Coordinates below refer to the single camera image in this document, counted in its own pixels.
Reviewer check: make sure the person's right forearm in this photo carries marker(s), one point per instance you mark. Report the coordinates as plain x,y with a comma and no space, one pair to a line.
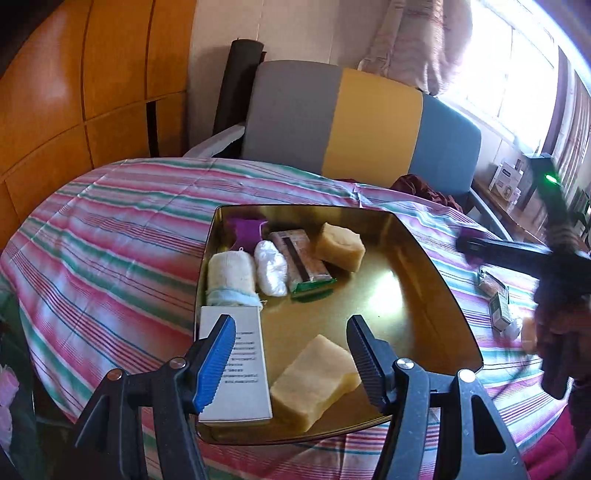
582,406

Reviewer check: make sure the striped tablecloth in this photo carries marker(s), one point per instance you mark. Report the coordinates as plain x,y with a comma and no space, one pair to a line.
115,230

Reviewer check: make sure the packet with green end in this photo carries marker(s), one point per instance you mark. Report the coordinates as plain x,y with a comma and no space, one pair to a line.
300,258

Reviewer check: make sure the gold metal tray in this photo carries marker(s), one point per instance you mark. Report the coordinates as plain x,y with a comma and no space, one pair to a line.
406,323

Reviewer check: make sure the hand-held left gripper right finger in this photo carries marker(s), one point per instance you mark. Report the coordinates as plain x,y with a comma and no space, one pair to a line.
364,355

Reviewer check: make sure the bright window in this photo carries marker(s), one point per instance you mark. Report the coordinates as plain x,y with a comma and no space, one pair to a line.
508,55

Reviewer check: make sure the grey yellow blue chair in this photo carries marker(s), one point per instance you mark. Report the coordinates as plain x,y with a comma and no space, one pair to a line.
295,120

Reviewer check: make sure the green printed small box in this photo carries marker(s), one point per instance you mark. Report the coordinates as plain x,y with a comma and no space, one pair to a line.
501,309

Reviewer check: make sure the person's right hand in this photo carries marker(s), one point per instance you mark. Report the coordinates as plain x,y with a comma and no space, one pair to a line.
554,300

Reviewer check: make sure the yellow sponge block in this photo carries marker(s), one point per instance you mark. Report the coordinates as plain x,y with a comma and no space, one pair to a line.
528,334
309,383
339,247

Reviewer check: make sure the silver printed carton box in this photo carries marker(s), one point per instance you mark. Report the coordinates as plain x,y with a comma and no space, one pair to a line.
249,369

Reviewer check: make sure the small purple pouch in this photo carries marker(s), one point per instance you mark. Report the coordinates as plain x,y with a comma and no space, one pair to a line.
249,229

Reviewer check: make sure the white carton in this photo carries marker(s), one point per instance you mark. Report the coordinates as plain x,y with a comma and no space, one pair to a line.
505,180

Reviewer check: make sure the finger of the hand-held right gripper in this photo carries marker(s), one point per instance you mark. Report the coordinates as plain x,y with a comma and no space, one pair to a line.
478,249

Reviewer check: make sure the dark red cloth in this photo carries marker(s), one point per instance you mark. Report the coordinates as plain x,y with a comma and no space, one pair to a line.
420,187

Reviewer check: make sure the black rolled mat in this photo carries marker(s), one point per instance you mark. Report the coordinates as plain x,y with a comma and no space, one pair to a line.
238,83

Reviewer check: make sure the wooden cabinet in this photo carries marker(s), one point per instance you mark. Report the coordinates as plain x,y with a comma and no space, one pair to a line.
69,92

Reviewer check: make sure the red embroidered fabric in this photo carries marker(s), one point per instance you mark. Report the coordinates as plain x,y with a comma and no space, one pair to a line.
554,452

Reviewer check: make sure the small tan packet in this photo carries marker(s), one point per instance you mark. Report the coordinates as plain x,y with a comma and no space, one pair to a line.
490,280

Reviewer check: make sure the wooden side table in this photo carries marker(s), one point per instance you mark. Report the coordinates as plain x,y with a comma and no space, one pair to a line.
521,217

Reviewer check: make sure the white gauze roll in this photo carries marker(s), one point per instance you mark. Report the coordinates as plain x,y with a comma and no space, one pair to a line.
231,277

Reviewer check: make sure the white plastic bag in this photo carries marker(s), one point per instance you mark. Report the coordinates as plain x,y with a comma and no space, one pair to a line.
513,330
271,267

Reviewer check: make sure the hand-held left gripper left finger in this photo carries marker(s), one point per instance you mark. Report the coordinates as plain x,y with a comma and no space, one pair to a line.
214,360

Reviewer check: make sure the pink floral cloth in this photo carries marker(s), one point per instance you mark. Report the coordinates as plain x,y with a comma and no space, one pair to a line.
7,392

